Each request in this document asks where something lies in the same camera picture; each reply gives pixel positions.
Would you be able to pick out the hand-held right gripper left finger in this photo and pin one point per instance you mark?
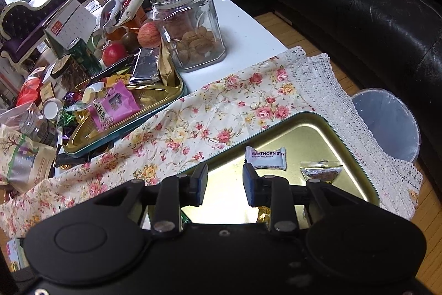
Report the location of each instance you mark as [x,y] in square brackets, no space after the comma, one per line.
[200,183]

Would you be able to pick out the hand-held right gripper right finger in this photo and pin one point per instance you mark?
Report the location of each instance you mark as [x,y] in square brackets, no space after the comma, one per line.
[249,187]

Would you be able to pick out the small gold foil candy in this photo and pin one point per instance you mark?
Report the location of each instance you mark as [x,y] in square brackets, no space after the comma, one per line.
[264,214]

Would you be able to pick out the white snack packet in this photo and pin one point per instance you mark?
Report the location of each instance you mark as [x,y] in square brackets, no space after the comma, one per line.
[265,157]

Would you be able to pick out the clear brown snack packet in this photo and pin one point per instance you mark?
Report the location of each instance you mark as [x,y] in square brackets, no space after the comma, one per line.
[321,172]

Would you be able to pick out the gold tin tray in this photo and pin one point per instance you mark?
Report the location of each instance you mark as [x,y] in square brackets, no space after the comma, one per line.
[304,136]

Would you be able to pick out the gold tin full of snacks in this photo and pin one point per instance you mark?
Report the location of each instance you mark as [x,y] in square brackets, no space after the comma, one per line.
[152,98]

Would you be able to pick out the floral tablecloth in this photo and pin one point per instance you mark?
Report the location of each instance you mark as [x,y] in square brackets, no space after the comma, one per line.
[207,115]

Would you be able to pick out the pink snack packet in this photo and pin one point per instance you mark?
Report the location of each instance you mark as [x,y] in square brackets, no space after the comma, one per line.
[114,106]

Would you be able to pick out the beige snack packet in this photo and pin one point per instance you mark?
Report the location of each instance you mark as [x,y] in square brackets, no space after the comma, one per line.
[166,65]

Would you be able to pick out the silver foil packet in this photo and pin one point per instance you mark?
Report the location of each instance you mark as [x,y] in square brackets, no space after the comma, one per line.
[146,65]

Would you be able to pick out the yellow snack packet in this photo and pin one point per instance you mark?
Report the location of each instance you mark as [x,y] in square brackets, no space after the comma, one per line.
[119,80]

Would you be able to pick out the pile of walnuts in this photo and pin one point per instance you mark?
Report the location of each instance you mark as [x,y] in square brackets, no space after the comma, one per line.
[196,46]

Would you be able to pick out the green foil candy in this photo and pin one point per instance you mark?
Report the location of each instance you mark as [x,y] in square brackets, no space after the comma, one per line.
[70,115]

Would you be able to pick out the trash bin with liner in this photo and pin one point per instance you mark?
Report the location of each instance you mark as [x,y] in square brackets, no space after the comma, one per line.
[386,122]

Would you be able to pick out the purple foil candy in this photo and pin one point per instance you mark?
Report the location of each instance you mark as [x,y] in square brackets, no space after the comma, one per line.
[71,98]

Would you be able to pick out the pale red apple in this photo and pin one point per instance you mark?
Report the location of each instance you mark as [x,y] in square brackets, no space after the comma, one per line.
[149,35]

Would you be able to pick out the brown kiwi fruit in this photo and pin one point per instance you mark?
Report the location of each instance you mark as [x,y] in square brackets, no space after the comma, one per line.
[130,40]

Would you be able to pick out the white round cap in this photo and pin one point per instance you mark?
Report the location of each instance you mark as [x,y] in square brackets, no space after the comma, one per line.
[52,108]

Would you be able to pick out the green drink can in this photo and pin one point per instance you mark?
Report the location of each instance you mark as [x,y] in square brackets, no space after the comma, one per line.
[84,56]

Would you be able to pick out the dark lidded tea jar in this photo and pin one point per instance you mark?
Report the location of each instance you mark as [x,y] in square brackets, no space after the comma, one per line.
[67,73]

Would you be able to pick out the large glass jar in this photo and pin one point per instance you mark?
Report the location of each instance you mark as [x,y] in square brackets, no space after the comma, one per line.
[186,11]

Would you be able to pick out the small glass jar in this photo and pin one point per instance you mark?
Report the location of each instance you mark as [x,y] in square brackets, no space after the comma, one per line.
[36,129]

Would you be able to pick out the kraft paper bag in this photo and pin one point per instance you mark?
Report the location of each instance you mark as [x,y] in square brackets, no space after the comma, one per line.
[27,163]

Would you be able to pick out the red plastic packet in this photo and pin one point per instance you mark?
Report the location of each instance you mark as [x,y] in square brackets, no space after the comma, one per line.
[29,87]

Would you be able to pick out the light blue box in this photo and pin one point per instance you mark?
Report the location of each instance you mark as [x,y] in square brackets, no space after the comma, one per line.
[17,255]

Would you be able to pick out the clear plastic bag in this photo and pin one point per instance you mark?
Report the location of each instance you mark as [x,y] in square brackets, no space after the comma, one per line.
[13,118]

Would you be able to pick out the black leather sofa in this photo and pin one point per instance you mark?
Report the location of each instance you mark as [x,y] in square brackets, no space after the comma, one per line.
[328,4]

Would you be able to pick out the white calendar box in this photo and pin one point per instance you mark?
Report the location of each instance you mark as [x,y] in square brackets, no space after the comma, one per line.
[70,22]

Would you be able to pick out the dark chaise lounge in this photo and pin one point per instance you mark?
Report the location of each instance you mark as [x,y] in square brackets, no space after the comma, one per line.
[34,18]

